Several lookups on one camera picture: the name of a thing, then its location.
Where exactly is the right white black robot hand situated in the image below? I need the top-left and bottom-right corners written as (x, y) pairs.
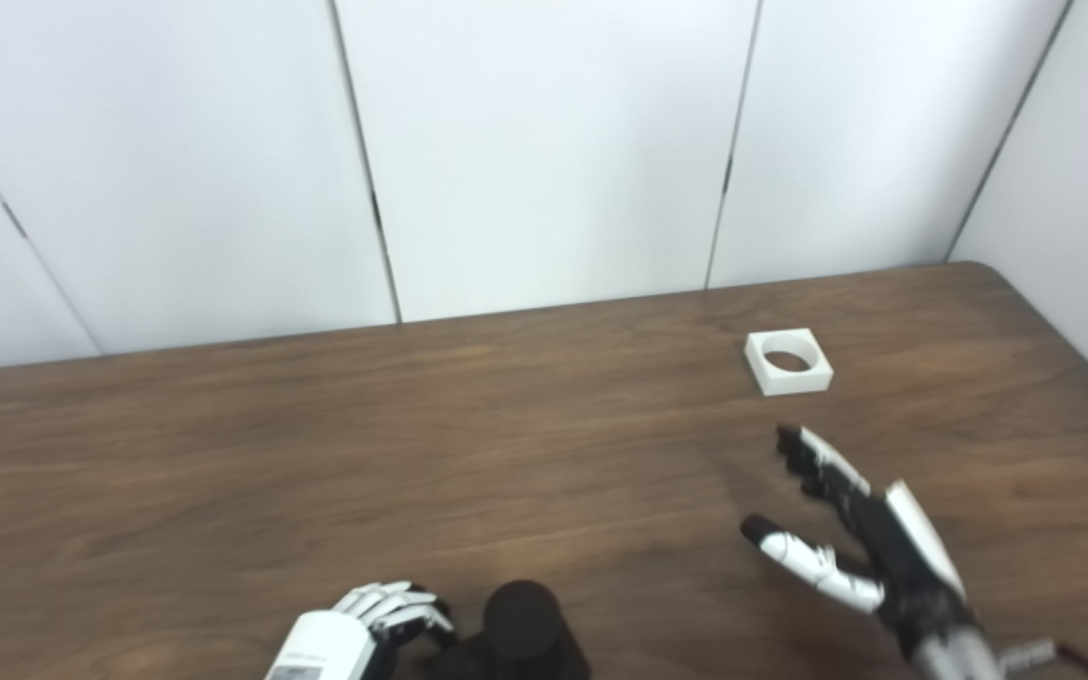
top-left (740, 424), bottom-right (979, 658)

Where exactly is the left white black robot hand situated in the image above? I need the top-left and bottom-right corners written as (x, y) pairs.
top-left (265, 581), bottom-right (458, 680)

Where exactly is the black peg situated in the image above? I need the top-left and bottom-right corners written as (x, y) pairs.
top-left (426, 580), bottom-right (592, 680)

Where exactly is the white square piece with hole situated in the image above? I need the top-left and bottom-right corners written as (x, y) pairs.
top-left (744, 328), bottom-right (834, 397)

